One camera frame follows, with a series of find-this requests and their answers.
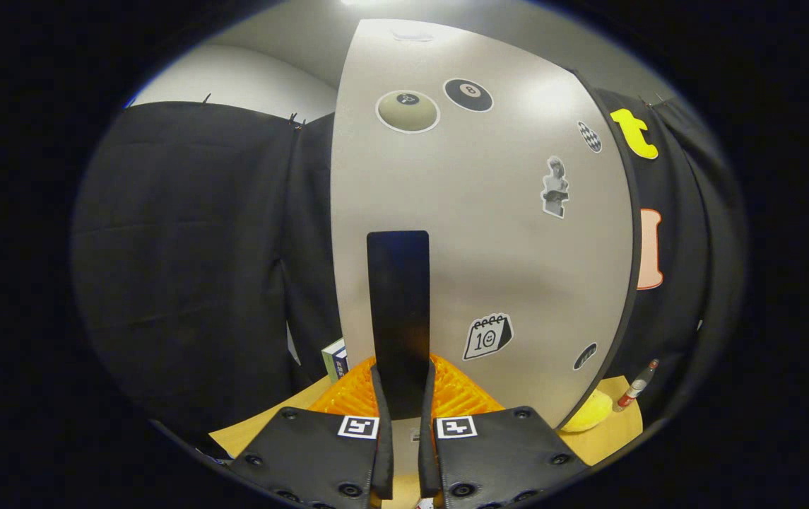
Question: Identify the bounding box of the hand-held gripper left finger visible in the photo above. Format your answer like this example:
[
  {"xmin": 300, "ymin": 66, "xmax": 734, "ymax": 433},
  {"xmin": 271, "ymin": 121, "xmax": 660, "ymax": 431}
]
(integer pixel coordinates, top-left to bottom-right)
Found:
[{"xmin": 224, "ymin": 357, "xmax": 394, "ymax": 509}]

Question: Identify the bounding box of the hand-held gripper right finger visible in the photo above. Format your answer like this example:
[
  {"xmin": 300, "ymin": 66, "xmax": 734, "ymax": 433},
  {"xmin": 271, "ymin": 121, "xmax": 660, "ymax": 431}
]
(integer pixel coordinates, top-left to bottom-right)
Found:
[{"xmin": 418, "ymin": 356, "xmax": 589, "ymax": 509}]

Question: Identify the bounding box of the black door handle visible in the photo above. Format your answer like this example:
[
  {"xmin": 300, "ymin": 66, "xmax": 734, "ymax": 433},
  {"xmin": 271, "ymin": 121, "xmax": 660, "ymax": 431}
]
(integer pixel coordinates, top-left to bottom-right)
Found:
[{"xmin": 367, "ymin": 230, "xmax": 431, "ymax": 419}]

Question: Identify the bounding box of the grey shoe cabinet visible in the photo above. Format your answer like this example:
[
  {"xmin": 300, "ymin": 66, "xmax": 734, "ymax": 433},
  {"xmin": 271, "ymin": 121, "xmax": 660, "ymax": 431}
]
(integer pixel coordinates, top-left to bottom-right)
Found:
[{"xmin": 570, "ymin": 67, "xmax": 644, "ymax": 431}]

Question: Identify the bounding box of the yellow plush toy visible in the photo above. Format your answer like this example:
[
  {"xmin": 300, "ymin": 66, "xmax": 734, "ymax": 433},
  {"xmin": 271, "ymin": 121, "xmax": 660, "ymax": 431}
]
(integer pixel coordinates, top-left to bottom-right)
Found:
[{"xmin": 561, "ymin": 390, "xmax": 613, "ymax": 433}]

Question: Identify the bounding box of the plastic bottle with red label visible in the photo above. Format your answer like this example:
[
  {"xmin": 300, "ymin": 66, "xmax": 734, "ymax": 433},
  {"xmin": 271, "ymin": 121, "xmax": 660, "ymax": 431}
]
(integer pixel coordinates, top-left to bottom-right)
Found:
[{"xmin": 613, "ymin": 358, "xmax": 659, "ymax": 413}]

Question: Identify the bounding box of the black backdrop cloth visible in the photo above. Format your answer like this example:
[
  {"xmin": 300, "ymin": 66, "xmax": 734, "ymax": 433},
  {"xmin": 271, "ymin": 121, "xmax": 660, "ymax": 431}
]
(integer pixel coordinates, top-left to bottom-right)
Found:
[{"xmin": 71, "ymin": 88, "xmax": 748, "ymax": 453}]

